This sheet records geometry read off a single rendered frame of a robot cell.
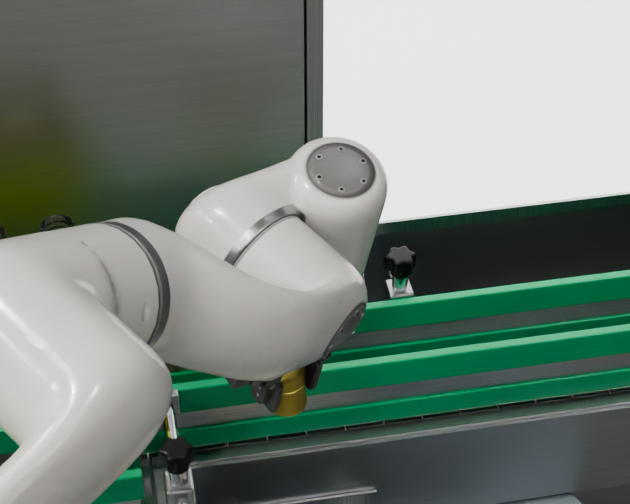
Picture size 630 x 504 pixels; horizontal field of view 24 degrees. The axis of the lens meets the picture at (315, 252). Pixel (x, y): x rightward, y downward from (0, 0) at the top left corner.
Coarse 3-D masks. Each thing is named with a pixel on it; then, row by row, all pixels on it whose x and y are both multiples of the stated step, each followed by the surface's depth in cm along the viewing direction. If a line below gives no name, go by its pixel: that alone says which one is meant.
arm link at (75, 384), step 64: (0, 256) 77; (64, 256) 79; (128, 256) 83; (0, 320) 74; (64, 320) 74; (128, 320) 82; (0, 384) 74; (64, 384) 73; (128, 384) 74; (64, 448) 71; (128, 448) 75
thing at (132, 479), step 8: (128, 472) 125; (136, 472) 125; (120, 480) 125; (128, 480) 125; (136, 480) 125; (112, 488) 125; (120, 488) 125; (128, 488) 126; (136, 488) 126; (104, 496) 126; (112, 496) 126; (120, 496) 126; (128, 496) 126; (136, 496) 126; (144, 496) 127
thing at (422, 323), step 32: (512, 288) 143; (544, 288) 143; (576, 288) 144; (608, 288) 145; (384, 320) 142; (416, 320) 143; (448, 320) 144; (480, 320) 145; (512, 320) 146; (544, 320) 147; (576, 320) 147; (608, 320) 148; (352, 352) 144; (384, 352) 145
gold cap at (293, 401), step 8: (304, 368) 125; (288, 376) 124; (296, 376) 124; (304, 376) 125; (288, 384) 124; (296, 384) 124; (304, 384) 125; (288, 392) 124; (296, 392) 125; (304, 392) 126; (280, 400) 125; (288, 400) 125; (296, 400) 125; (304, 400) 126; (280, 408) 126; (288, 408) 126; (296, 408) 126; (304, 408) 127; (288, 416) 126
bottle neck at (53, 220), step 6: (54, 216) 123; (60, 216) 123; (66, 216) 123; (42, 222) 123; (48, 222) 123; (54, 222) 124; (60, 222) 124; (66, 222) 123; (72, 222) 123; (42, 228) 122; (48, 228) 123; (54, 228) 124; (60, 228) 124
